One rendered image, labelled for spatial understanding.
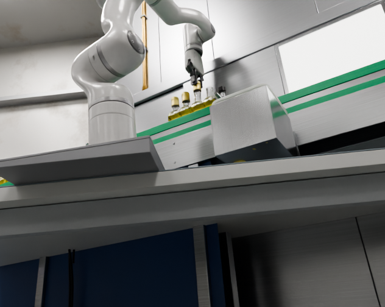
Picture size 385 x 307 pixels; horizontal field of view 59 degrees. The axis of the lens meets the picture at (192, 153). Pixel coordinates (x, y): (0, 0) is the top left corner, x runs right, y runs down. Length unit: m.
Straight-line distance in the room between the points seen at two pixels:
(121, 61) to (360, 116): 0.71
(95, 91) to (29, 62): 4.64
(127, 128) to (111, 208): 0.20
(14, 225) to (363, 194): 0.74
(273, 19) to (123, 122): 1.05
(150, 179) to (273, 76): 0.92
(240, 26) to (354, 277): 1.19
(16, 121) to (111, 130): 4.23
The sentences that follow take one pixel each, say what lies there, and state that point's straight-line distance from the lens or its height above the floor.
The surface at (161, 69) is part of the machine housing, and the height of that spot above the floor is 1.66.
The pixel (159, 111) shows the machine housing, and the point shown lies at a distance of 1.77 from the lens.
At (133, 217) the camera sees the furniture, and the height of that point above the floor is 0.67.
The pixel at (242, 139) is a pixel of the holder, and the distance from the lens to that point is 0.88.
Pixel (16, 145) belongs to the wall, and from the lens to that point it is 4.85.
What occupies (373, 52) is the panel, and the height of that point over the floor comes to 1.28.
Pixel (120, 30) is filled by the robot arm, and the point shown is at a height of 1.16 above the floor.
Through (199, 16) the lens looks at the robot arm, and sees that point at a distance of 1.56.
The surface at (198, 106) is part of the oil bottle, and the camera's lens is 1.40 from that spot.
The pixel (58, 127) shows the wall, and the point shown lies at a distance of 4.70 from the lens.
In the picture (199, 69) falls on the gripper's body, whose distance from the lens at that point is 1.53.
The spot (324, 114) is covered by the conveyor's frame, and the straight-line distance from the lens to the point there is 1.15.
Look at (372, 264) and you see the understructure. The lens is 1.24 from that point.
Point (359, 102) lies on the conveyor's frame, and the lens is 1.15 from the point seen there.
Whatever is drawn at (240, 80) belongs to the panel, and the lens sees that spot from 1.55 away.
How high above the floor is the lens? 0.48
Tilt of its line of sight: 24 degrees up
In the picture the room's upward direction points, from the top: 5 degrees counter-clockwise
